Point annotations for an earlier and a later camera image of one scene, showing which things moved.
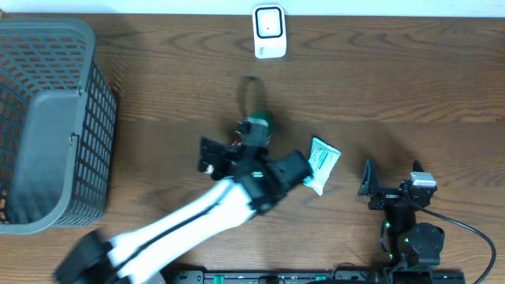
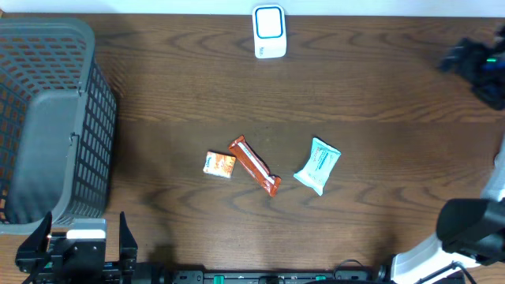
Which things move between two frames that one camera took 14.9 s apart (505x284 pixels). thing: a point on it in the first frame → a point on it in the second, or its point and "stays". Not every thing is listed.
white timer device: (270, 32) stays
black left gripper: (226, 153) → (127, 254)
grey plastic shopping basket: (57, 114) stays
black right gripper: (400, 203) → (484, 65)
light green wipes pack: (323, 159) stays
